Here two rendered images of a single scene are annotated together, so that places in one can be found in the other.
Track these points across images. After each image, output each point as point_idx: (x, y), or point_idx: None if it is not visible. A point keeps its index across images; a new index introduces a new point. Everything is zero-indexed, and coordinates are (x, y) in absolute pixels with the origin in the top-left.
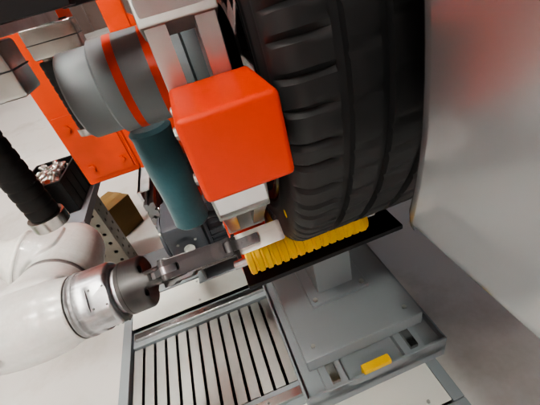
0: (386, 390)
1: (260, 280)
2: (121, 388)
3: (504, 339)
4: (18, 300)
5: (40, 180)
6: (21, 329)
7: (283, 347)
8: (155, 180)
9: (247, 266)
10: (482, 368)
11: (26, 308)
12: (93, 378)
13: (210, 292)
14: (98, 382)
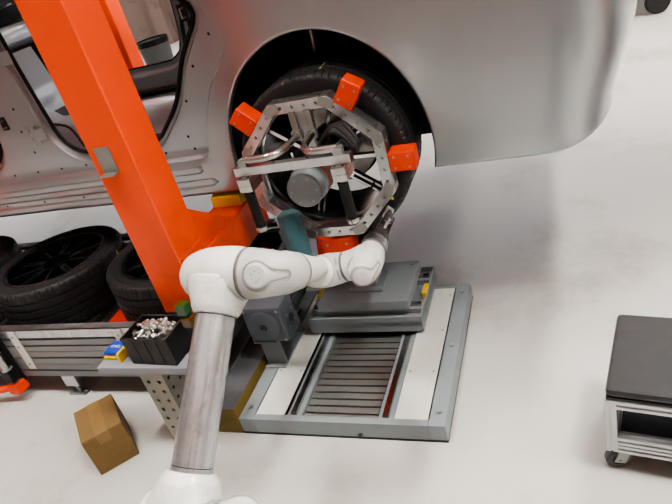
0: (434, 305)
1: None
2: (329, 420)
3: (445, 271)
4: (366, 246)
5: (163, 327)
6: (377, 249)
7: (377, 339)
8: (300, 242)
9: None
10: (450, 283)
11: (372, 245)
12: (289, 465)
13: (301, 363)
14: (297, 461)
